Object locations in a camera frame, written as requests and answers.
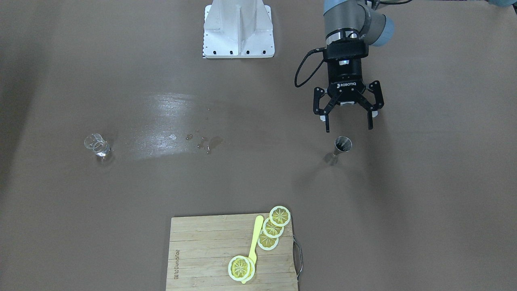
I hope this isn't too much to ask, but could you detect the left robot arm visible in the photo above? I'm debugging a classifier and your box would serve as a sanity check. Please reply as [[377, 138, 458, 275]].
[[313, 0, 395, 132]]

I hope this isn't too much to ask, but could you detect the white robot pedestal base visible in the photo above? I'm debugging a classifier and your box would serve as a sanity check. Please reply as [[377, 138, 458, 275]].
[[202, 0, 275, 59]]

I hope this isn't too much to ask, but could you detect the lemon slice middle of row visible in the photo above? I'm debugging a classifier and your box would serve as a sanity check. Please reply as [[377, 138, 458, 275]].
[[262, 218, 284, 239]]

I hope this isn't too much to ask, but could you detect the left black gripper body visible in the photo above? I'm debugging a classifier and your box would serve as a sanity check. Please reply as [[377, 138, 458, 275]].
[[327, 59, 366, 106]]

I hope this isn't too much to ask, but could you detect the wooden cutting board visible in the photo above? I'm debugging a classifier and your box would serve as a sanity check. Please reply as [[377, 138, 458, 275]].
[[166, 213, 299, 291]]

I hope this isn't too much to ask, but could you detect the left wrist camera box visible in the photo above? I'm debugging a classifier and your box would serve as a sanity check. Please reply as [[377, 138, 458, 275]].
[[323, 39, 369, 62]]

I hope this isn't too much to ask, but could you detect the lemon slice on knife tip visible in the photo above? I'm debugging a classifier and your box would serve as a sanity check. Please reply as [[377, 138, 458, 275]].
[[227, 255, 256, 284]]

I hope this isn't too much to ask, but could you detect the lemon slice end of row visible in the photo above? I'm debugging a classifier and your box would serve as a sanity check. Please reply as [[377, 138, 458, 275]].
[[269, 206, 291, 227]]

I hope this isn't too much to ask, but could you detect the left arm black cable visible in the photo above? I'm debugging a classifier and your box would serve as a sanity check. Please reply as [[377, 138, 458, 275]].
[[294, 48, 328, 88]]

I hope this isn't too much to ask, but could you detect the steel double jigger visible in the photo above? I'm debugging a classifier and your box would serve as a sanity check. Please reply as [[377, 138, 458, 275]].
[[324, 136, 353, 165]]

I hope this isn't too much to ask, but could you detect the clear glass cup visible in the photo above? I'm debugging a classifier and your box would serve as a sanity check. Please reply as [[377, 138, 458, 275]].
[[84, 134, 111, 158]]

